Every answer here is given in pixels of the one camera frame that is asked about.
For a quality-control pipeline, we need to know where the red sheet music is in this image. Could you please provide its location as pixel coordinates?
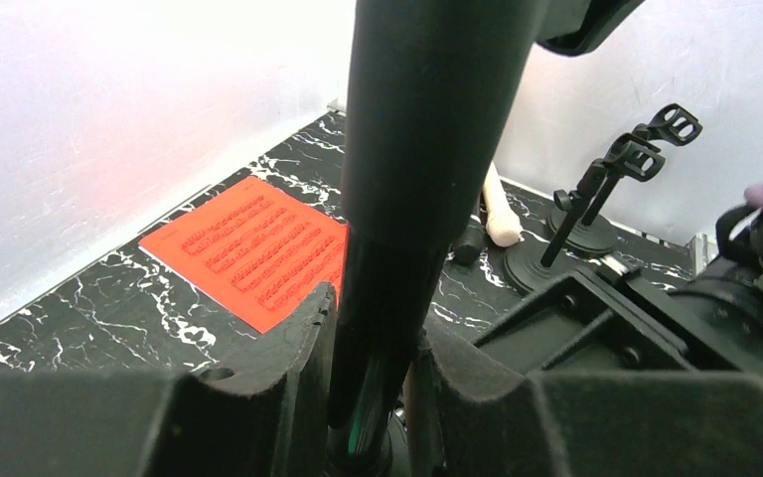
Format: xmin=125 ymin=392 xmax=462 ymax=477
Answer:
xmin=139 ymin=176 xmax=347 ymax=334

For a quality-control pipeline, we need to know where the black music stand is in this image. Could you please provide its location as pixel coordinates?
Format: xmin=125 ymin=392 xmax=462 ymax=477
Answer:
xmin=327 ymin=1 xmax=636 ymax=476

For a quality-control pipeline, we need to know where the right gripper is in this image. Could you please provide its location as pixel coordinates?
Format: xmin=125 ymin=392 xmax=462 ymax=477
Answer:
xmin=475 ymin=258 xmax=763 ymax=377

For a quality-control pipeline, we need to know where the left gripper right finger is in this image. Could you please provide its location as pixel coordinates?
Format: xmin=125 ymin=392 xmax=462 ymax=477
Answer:
xmin=423 ymin=319 xmax=763 ymax=476

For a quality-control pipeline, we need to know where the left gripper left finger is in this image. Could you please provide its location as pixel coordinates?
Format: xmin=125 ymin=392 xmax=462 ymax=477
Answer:
xmin=0 ymin=283 xmax=336 ymax=476

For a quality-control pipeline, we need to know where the tall black mic stand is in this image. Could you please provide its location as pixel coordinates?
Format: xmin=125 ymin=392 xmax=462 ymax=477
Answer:
xmin=503 ymin=133 xmax=665 ymax=292

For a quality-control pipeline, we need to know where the short black mic stand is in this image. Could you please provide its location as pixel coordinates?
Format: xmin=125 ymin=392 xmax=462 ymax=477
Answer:
xmin=547 ymin=102 xmax=704 ymax=259

